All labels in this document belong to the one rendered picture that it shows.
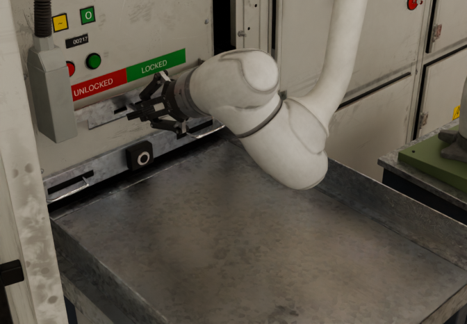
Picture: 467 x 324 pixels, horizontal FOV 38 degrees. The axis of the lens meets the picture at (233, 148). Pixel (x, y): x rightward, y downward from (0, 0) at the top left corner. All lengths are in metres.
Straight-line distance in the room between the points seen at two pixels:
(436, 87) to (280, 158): 1.28
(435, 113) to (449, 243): 1.11
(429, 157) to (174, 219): 0.72
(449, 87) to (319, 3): 0.85
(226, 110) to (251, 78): 0.08
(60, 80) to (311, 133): 0.45
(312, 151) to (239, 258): 0.27
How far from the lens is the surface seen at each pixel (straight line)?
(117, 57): 1.43
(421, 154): 1.81
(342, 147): 2.02
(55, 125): 1.27
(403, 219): 1.41
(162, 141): 1.57
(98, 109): 1.39
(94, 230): 1.40
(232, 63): 1.07
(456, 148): 1.81
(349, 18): 1.22
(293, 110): 1.15
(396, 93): 2.16
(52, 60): 1.23
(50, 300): 0.71
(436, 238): 1.38
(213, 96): 1.11
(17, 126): 0.60
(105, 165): 1.50
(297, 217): 1.40
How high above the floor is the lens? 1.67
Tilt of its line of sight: 30 degrees down
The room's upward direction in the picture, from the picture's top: 1 degrees counter-clockwise
